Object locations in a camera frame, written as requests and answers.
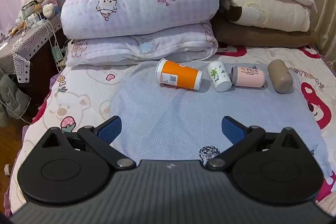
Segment pink cup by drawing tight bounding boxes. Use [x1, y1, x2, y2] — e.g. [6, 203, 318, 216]
[230, 65, 266, 88]

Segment orange paper cup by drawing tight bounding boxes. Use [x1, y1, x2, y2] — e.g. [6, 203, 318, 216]
[156, 58, 203, 90]

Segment cluttered bedside table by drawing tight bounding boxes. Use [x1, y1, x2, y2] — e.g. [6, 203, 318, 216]
[0, 13, 63, 83]

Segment teal pouch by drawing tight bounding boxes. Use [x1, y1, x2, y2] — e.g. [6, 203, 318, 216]
[51, 46, 65, 63]

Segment dark wooden bedside cabinet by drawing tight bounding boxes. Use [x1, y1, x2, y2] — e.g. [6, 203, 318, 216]
[25, 28, 67, 115]

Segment white charging cables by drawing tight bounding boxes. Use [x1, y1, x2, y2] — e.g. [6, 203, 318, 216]
[37, 11, 67, 68]

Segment grey padded garment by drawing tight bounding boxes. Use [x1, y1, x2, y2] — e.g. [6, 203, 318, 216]
[0, 67, 31, 128]

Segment pink checked folded quilt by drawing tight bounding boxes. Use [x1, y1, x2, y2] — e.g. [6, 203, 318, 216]
[61, 0, 222, 67]

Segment brown folded blanket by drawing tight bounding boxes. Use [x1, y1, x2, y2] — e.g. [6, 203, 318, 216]
[212, 13, 320, 49]

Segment white cup with green print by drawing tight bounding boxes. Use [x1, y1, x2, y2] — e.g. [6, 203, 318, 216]
[206, 60, 232, 92]

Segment light blue patterned mat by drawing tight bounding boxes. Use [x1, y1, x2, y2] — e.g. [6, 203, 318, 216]
[109, 60, 332, 178]

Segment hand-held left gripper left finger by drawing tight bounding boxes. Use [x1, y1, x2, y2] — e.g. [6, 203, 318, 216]
[39, 115, 136, 170]

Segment cream folded blanket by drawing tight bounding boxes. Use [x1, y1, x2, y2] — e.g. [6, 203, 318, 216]
[220, 0, 312, 33]

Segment taupe cup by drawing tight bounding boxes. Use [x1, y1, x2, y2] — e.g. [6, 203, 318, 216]
[267, 59, 294, 94]

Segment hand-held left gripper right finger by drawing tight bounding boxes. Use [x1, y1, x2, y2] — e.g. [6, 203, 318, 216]
[205, 115, 303, 170]

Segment beige curtain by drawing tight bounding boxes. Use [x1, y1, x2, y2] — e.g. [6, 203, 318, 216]
[313, 0, 336, 67]

